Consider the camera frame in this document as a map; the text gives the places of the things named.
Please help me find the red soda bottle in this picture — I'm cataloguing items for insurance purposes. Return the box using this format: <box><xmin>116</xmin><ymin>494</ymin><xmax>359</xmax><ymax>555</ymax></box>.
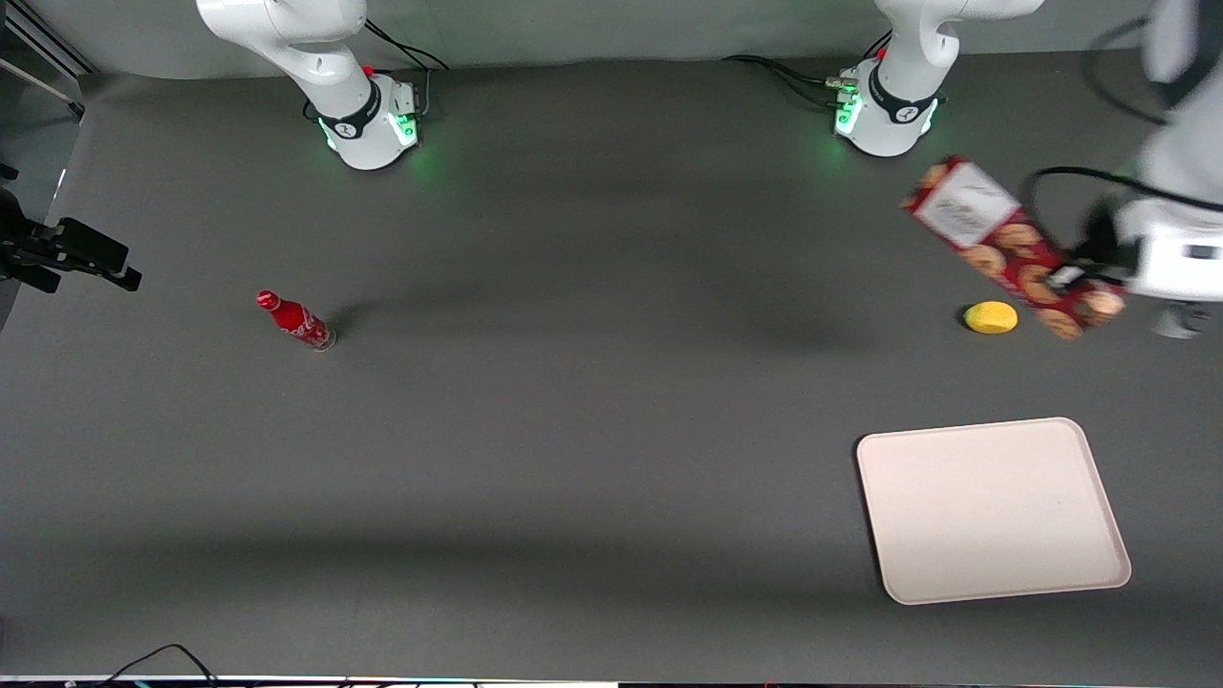
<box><xmin>256</xmin><ymin>290</ymin><xmax>337</xmax><ymax>353</ymax></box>

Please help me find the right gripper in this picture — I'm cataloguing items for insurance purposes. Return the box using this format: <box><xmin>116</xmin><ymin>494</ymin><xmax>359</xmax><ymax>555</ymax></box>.
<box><xmin>0</xmin><ymin>186</ymin><xmax>143</xmax><ymax>295</ymax></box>

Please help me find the red cookie box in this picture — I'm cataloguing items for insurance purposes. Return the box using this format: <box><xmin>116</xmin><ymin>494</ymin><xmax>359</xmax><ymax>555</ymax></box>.
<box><xmin>902</xmin><ymin>156</ymin><xmax>1127</xmax><ymax>342</ymax></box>

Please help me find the metal frame rail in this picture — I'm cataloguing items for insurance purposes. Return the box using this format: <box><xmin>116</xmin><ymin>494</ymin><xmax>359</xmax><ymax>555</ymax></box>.
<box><xmin>0</xmin><ymin>0</ymin><xmax>98</xmax><ymax>121</ymax></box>

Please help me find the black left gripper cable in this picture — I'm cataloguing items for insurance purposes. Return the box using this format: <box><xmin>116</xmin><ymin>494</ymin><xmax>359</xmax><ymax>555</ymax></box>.
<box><xmin>1020</xmin><ymin>17</ymin><xmax>1223</xmax><ymax>251</ymax></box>

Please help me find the black cable at table edge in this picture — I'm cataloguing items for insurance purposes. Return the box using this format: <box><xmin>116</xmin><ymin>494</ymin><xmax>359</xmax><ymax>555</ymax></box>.
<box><xmin>94</xmin><ymin>643</ymin><xmax>223</xmax><ymax>688</ymax></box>

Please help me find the black right arm base cable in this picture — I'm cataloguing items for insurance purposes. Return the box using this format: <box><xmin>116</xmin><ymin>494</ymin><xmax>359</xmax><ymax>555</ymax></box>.
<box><xmin>363</xmin><ymin>17</ymin><xmax>451</xmax><ymax>118</ymax></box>

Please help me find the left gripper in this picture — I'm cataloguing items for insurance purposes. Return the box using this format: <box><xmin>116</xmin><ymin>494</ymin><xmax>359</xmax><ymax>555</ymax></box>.
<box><xmin>1045</xmin><ymin>196</ymin><xmax>1223</xmax><ymax>303</ymax></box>

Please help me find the black left arm base cable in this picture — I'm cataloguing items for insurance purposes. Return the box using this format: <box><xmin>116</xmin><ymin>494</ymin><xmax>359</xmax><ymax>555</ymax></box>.
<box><xmin>721</xmin><ymin>33</ymin><xmax>894</xmax><ymax>108</ymax></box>

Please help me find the yellow lemon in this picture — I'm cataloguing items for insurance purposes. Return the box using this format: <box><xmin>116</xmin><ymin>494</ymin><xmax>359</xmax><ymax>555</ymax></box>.
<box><xmin>963</xmin><ymin>301</ymin><xmax>1019</xmax><ymax>335</ymax></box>

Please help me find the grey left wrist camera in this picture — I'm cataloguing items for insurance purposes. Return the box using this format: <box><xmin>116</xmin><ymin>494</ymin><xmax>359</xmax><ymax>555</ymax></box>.
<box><xmin>1150</xmin><ymin>301</ymin><xmax>1212</xmax><ymax>341</ymax></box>

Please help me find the beige plastic tray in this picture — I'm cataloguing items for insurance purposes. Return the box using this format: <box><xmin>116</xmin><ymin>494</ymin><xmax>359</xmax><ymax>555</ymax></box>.
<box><xmin>856</xmin><ymin>417</ymin><xmax>1133</xmax><ymax>606</ymax></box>

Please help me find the black arm base cable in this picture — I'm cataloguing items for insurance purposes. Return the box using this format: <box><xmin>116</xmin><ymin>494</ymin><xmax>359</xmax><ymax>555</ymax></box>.
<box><xmin>721</xmin><ymin>33</ymin><xmax>894</xmax><ymax>108</ymax></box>
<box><xmin>363</xmin><ymin>17</ymin><xmax>451</xmax><ymax>118</ymax></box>

